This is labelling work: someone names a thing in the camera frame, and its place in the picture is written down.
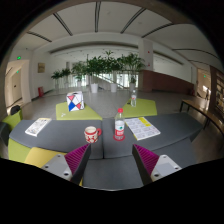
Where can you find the yellow chair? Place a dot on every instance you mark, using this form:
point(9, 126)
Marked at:
point(41, 155)

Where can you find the row of potted plants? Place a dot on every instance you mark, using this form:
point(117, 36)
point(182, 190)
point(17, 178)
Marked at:
point(100, 65)

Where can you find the small clear drink bottle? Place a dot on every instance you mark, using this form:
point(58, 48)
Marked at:
point(133, 99)

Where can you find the white printed booklet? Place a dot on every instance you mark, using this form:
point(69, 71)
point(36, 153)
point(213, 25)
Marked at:
point(37, 126)

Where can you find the red floral mug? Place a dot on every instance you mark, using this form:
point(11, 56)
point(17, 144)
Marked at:
point(90, 135)

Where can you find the lime green chair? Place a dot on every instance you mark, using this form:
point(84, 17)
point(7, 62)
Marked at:
point(13, 121)

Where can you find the framed wall picture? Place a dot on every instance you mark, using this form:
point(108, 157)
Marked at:
point(41, 67)

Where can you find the wooden bench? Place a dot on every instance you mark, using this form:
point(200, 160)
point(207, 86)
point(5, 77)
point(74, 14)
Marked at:
point(200, 110)

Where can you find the white box with coloured triangles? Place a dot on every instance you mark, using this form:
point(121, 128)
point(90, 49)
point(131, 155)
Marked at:
point(75, 101)

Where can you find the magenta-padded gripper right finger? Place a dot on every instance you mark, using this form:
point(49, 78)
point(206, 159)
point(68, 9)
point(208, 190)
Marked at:
point(148, 160)

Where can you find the red fire extinguisher cabinet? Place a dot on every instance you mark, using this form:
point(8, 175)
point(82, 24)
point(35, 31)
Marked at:
point(40, 92)

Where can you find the lime green table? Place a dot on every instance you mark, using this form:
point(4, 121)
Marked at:
point(85, 115)
point(145, 108)

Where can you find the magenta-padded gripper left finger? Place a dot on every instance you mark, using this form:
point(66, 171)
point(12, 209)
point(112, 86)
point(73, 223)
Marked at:
point(75, 160)

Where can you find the clear red-capped water bottle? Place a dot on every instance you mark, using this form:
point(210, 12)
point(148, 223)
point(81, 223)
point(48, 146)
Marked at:
point(119, 126)

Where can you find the green exit sign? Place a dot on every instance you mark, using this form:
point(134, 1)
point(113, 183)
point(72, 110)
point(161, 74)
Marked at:
point(18, 57)

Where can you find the printed sheet with yellow patches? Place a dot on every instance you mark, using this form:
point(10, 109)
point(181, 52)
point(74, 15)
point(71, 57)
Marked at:
point(143, 128)

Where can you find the person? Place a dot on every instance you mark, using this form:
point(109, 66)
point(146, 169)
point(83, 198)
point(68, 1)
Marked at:
point(207, 93)

